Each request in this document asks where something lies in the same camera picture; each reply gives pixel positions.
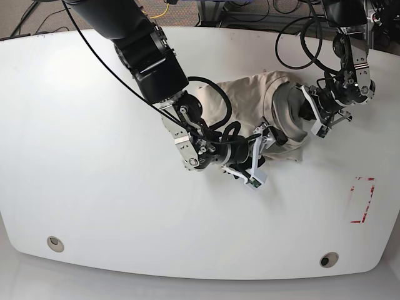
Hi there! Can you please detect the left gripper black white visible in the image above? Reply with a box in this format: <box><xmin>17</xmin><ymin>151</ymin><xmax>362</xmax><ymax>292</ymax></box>
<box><xmin>293</xmin><ymin>83</ymin><xmax>353</xmax><ymax>128</ymax></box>

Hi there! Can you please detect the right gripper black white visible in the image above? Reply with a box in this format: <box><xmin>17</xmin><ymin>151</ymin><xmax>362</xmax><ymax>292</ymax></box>
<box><xmin>221</xmin><ymin>121</ymin><xmax>288</xmax><ymax>184</ymax></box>

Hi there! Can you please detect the beige grey t-shirt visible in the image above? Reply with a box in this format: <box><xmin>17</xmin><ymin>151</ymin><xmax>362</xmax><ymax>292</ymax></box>
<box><xmin>217</xmin><ymin>71</ymin><xmax>308</xmax><ymax>162</ymax></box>

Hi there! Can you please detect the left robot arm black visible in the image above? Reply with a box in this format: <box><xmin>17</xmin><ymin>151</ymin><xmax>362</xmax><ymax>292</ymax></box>
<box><xmin>300</xmin><ymin>1</ymin><xmax>376</xmax><ymax>134</ymax></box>

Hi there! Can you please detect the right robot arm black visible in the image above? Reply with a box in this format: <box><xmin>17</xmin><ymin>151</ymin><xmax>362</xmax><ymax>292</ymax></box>
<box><xmin>63</xmin><ymin>1</ymin><xmax>283</xmax><ymax>189</ymax></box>

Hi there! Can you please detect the red tape rectangle marking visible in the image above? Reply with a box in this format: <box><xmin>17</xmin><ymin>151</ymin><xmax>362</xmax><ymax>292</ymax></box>
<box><xmin>346</xmin><ymin>177</ymin><xmax>376</xmax><ymax>224</ymax></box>

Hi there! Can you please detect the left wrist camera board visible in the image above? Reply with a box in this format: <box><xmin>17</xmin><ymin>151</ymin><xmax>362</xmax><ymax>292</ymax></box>
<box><xmin>311</xmin><ymin>120</ymin><xmax>329</xmax><ymax>138</ymax></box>

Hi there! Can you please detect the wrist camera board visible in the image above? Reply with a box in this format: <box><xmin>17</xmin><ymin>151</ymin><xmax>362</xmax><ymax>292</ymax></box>
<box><xmin>246</xmin><ymin>172</ymin><xmax>268</xmax><ymax>191</ymax></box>
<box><xmin>311</xmin><ymin>120</ymin><xmax>329</xmax><ymax>138</ymax></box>

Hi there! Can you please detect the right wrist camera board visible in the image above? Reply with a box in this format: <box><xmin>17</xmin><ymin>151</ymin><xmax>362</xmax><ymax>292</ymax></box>
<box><xmin>246</xmin><ymin>172</ymin><xmax>268</xmax><ymax>191</ymax></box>

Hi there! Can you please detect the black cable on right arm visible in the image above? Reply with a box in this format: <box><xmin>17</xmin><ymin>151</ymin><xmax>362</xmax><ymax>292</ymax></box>
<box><xmin>61</xmin><ymin>0</ymin><xmax>260</xmax><ymax>148</ymax></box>

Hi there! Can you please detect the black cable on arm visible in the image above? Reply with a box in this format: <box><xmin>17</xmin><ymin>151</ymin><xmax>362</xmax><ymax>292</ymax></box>
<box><xmin>274</xmin><ymin>0</ymin><xmax>341</xmax><ymax>76</ymax></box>
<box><xmin>61</xmin><ymin>0</ymin><xmax>260</xmax><ymax>148</ymax></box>

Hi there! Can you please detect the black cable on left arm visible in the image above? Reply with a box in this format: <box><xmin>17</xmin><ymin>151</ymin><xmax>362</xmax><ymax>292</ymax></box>
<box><xmin>274</xmin><ymin>0</ymin><xmax>341</xmax><ymax>76</ymax></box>

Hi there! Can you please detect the right table cable grommet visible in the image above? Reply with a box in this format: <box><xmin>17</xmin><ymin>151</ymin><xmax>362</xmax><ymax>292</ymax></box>
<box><xmin>319</xmin><ymin>252</ymin><xmax>339</xmax><ymax>268</ymax></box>

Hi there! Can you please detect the table cable grommet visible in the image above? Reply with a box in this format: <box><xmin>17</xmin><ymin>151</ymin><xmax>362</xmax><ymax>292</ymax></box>
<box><xmin>46</xmin><ymin>236</ymin><xmax>64</xmax><ymax>253</ymax></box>
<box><xmin>319</xmin><ymin>252</ymin><xmax>339</xmax><ymax>268</ymax></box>

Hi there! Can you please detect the yellow cable on floor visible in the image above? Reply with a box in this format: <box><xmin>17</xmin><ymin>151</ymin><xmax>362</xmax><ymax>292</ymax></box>
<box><xmin>149</xmin><ymin>2</ymin><xmax>171</xmax><ymax>20</ymax></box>

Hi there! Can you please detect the left table cable grommet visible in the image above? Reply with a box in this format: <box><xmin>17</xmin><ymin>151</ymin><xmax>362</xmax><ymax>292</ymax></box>
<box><xmin>46</xmin><ymin>236</ymin><xmax>64</xmax><ymax>253</ymax></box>

